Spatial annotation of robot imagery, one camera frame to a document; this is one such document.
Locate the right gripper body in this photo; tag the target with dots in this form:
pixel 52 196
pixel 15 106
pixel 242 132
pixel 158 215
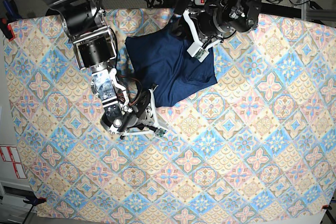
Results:
pixel 140 116

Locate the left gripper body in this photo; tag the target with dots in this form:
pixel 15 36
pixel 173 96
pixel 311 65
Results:
pixel 210 25

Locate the blue long-sleeve shirt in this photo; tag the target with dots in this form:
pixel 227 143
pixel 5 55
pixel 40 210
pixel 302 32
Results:
pixel 160 60

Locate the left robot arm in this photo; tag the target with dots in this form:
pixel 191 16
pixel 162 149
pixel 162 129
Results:
pixel 239 16

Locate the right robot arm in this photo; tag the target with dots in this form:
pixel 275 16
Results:
pixel 95 47

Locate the white power strip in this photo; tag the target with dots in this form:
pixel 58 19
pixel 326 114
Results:
pixel 199 2

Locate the patterned tile tablecloth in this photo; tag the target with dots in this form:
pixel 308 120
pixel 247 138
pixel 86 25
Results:
pixel 257 146

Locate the white red-bordered label stickers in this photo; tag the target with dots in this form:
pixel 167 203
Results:
pixel 10 154

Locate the black clamp bottom left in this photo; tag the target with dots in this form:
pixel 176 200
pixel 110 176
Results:
pixel 34 201

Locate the black red table clamp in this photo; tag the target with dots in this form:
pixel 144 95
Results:
pixel 7 29

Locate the black clamp bottom right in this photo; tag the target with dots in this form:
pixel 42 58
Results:
pixel 327 207

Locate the black bar under mount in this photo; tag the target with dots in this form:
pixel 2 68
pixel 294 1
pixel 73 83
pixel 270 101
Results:
pixel 181 6

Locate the blue handled clamp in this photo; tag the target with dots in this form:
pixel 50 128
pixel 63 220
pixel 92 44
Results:
pixel 12 13

